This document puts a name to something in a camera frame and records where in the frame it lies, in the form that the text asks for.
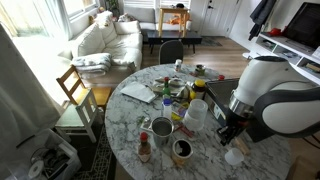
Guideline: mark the dark patterned rug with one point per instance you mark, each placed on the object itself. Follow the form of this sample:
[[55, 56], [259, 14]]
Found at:
[[100, 160]]

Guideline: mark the black television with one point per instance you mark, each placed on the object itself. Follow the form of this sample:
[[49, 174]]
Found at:
[[305, 25]]

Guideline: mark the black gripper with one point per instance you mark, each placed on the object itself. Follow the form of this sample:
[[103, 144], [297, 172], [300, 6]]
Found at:
[[237, 127]]

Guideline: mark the clear plastic storage bin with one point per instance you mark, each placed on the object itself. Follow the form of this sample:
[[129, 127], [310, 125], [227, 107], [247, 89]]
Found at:
[[50, 160]]

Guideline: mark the dark jar yellow lid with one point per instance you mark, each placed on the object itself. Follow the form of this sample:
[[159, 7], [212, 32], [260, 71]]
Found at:
[[199, 88]]

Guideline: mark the light wooden board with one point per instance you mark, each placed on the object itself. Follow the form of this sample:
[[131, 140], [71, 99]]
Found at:
[[305, 170]]

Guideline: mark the small white bottle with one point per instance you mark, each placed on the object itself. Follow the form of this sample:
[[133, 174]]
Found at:
[[178, 65]]

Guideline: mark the dark hanging jacket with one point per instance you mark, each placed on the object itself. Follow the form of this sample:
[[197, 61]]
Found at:
[[261, 15]]

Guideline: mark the white bottle blue cap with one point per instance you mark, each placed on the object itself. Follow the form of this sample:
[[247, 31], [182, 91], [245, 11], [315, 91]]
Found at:
[[167, 108]]

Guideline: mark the orange plush toy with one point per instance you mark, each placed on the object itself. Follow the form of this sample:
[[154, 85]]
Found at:
[[175, 20]]

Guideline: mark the folded grey blanket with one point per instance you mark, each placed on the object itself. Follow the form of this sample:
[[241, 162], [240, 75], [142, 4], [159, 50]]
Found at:
[[91, 63]]

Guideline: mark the black shell chair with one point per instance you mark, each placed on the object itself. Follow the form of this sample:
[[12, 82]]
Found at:
[[171, 51]]

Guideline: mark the steel mug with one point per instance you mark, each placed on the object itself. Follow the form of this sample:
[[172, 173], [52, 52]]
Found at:
[[162, 130]]

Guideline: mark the red item on cabinet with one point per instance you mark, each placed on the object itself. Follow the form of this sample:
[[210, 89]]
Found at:
[[275, 32]]

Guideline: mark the hot sauce bottle red cap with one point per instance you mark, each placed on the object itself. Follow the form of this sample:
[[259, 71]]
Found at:
[[144, 150]]

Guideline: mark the colourful snack packets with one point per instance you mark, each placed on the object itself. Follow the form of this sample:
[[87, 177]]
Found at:
[[180, 110]]

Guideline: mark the yellow lemon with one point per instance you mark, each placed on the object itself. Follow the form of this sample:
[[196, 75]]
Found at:
[[192, 96]]

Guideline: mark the small jar red lid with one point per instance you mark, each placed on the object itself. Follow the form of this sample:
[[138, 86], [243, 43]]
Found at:
[[221, 77]]

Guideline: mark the grey two-seat sofa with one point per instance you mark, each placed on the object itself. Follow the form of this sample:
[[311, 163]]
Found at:
[[140, 15]]

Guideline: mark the dark blue cardboard box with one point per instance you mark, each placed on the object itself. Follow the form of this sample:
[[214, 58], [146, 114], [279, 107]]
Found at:
[[220, 96]]

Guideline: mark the black coffee table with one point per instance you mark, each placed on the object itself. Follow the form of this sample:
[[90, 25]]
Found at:
[[173, 36]]

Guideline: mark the white chair green seat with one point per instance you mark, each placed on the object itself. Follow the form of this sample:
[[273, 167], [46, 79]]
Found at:
[[71, 118]]

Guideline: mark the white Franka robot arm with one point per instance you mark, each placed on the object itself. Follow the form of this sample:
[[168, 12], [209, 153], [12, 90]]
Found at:
[[280, 96]]

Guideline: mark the white door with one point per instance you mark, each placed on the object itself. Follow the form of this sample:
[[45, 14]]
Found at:
[[213, 16]]

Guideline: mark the tall wooden side table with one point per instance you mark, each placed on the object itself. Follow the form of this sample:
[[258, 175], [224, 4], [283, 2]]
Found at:
[[173, 10]]

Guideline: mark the white curtain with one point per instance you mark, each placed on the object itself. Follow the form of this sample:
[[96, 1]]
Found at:
[[23, 100]]

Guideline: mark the wooden chair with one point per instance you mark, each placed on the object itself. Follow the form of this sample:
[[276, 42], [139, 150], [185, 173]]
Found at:
[[96, 95]]

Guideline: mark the translucent plastic container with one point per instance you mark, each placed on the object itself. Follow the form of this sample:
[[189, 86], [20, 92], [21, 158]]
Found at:
[[196, 116]]

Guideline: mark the green bottle red cap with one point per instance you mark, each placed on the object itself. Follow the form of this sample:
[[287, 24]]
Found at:
[[166, 89]]

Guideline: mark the small wooden block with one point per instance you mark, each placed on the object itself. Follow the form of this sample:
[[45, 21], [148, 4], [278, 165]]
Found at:
[[243, 147]]

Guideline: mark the white paper sheet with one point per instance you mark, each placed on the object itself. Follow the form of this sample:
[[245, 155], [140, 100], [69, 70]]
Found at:
[[138, 91]]

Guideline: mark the white sofa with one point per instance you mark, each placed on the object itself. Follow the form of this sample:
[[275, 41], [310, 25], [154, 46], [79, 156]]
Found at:
[[123, 43]]

